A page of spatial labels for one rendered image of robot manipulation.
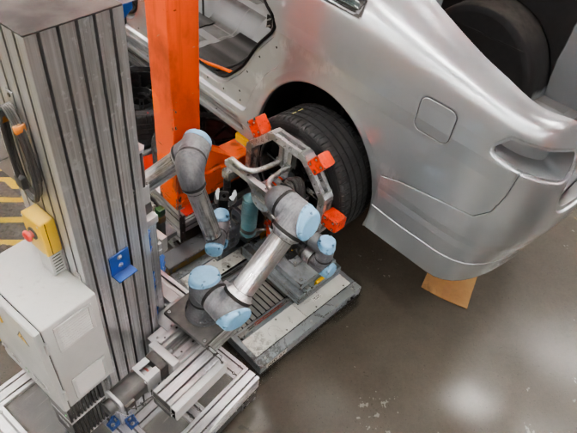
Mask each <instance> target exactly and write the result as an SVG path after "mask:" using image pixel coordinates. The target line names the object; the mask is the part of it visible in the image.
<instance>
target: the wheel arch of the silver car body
mask: <svg viewBox="0 0 577 433"><path fill-rule="evenodd" d="M333 99H335V100H334V101H333V102H332V103H331V105H330V106H329V108H330V109H332V110H333V111H335V112H336V113H338V114H339V113H340V110H341V107H343V105H342V104H341V103H340V102H339V101H338V100H337V99H336V98H335V97H334V96H333V95H331V94H330V93H329V92H328V91H326V90H325V89H323V88H321V87H320V86H319V85H316V84H314V83H312V82H308V81H303V80H289V81H286V82H282V83H280V84H278V85H276V86H275V87H274V88H273V89H272V90H271V91H270V92H269V93H268V94H267V95H266V96H265V98H264V100H263V102H262V104H261V106H260V108H259V111H258V116H259V115H261V114H263V113H265V114H266V116H267V118H270V117H273V116H275V115H277V114H279V113H281V112H284V111H286V110H288V109H290V108H291V107H295V106H297V105H300V104H303V103H316V104H320V105H323V106H326V107H327V106H328V105H329V104H330V102H331V101H332V100H333ZM343 109H344V114H343V116H345V117H346V120H347V122H348V123H349V124H350V126H352V127H353V128H354V130H355V131H356V133H357V136H359V137H360V139H361V141H362V142H363V145H364V146H365V149H366V151H367V148H366V145H365V143H364V141H363V138H362V136H361V133H360V132H359V130H358V128H357V126H356V124H355V122H354V120H353V119H352V118H351V116H350V115H349V113H348V112H347V110H346V109H345V108H344V107H343ZM367 157H368V160H369V156H368V152H367ZM369 165H370V170H371V177H372V196H371V202H370V206H369V210H368V213H367V216H366V218H365V220H364V222H363V224H362V225H364V223H365V222H366V221H367V217H368V215H369V212H370V209H371V204H372V199H373V175H372V169H371V163H370V160H369Z"/></svg>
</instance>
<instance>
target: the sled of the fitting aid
mask: <svg viewBox="0 0 577 433"><path fill-rule="evenodd" d="M265 237H266V231H264V232H262V233H261V234H259V236H257V237H255V238H254V239H252V240H250V241H248V242H247V243H246V244H244V245H243V246H241V254H242V255H243V256H244V257H245V258H246V259H247V260H248V261H249V260H250V259H251V258H252V256H253V255H254V254H255V253H256V251H255V250H254V249H253V248H254V244H255V243H257V242H259V241H261V240H262V239H264V238H265ZM335 265H336V266H337V269H336V271H335V272H334V274H333V275H332V276H331V277H329V278H324V277H322V276H321V275H320V276H319V277H317V278H316V279H314V280H313V281H312V282H311V283H309V284H308V285H307V286H305V287H304V288H303V289H301V290H299V289H298V288H297V287H296V286H295V285H294V284H292V283H291V282H290V281H289V280H288V279H287V278H285V277H284V276H283V275H282V273H281V272H279V271H278V270H277V269H276V268H274V269H273V270H272V272H271V273H270V275H269V276H268V277H267V278H268V279H269V280H270V281H271V282H272V283H273V284H275V285H276V286H277V287H278V288H279V289H280V290H281V291H282V292H284V293H285V294H286V295H287V296H288V297H289V298H290V299H291V300H292V301H294V302H295V303H296V304H297V305H299V304H301V303H302V302H303V301H305V300H306V299H307V298H308V297H309V296H311V295H312V294H313V293H315V292H316V291H317V290H319V289H320V288H322V287H323V286H324V285H326V284H327V283H328V282H330V281H331V280H332V279H333V278H334V277H336V276H337V275H338V274H339V272H340V269H341V266H340V265H339V264H338V263H337V262H336V263H335Z"/></svg>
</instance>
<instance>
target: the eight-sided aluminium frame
mask: <svg viewBox="0 0 577 433"><path fill-rule="evenodd" d="M271 140H273V141H274V142H276V143H277V144H279V145H281V146H282V147H283V148H285V149H286V150H287V151H288V152H290V153H292V154H293V156H295V157H297V158H298V159H299V160H301V162H302V164H303V166H304V169H305V170H306V172H307V175H308V178H309V180H310V181H311V183H312V186H313V189H314V191H315V193H316V195H317V197H318V203H317V208H316V210H317V211H318V212H319V214H320V222H319V226H318V228H317V231H319V232H320V233H321V232H322V231H324V230H325V229H326V227H325V226H323V225H322V224H321V218H322V215H323V213H324V212H326V211H327V210H329V209H330V208H331V204H332V200H333V193H332V189H331V188H330V186H329V184H328V182H327V179H326V177H325V175H324V172H323V171H322V172H320V173H319V174H316V175H314V174H313V172H312V170H311V168H310V167H309V166H308V164H307V162H308V161H310V160H311V159H313V158H314V157H315V156H316V155H315V153H314V151H313V150H312V149H311V148H309V147H307V146H306V145H305V144H304V143H302V142H300V141H299V140H298V139H296V138H295V137H293V136H291V135H290V134H289V133H287V132H286V131H285V130H284V129H282V128H281V127H279V128H276V129H274V130H272V131H269V132H267V133H265V134H264V135H262V136H260V137H256V138H253V139H251V140H249V141H248V142H246V163H245V166H247V167H249V168H258V160H259V151H260V145H261V144H264V143H268V142H269V141H271ZM251 175H252V176H253V177H255V178H256V179H257V180H259V181H260V182H262V181H261V179H260V178H259V176H258V173H257V174H251ZM261 212H262V214H263V215H264V216H265V217H268V218H269V219H270V220H271V219H272V217H270V212H269V211H266V212H263V211H261Z"/></svg>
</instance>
